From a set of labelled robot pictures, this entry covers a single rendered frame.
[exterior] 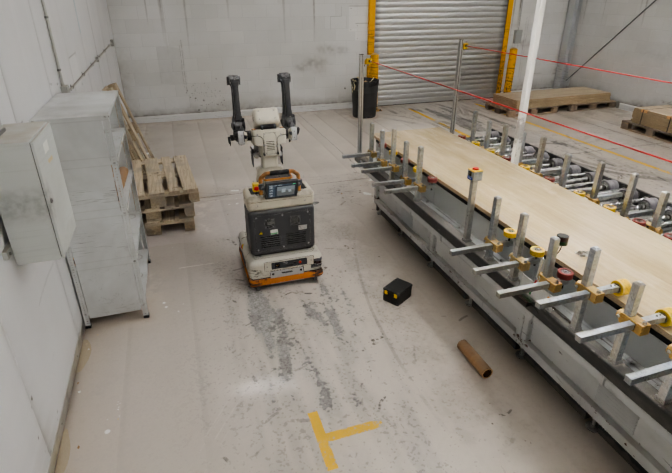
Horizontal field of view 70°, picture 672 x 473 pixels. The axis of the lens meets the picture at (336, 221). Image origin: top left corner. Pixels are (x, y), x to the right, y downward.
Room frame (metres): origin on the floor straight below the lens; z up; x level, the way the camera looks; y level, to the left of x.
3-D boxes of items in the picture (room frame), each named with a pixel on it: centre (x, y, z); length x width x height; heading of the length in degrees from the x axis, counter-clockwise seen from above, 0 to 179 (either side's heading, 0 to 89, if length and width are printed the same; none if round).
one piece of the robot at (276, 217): (3.65, 0.48, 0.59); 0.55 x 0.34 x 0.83; 108
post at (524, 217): (2.45, -1.06, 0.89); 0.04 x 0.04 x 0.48; 18
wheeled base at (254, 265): (3.74, 0.51, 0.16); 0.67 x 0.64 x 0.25; 18
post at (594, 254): (1.98, -1.21, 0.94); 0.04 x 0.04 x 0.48; 18
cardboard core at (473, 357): (2.51, -0.92, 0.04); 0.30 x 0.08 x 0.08; 18
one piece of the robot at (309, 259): (3.43, 0.38, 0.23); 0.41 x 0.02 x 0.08; 108
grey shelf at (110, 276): (3.37, 1.78, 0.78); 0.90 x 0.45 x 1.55; 18
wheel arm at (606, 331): (1.68, -1.25, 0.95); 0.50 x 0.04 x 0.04; 108
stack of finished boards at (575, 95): (10.26, -4.54, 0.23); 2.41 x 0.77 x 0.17; 110
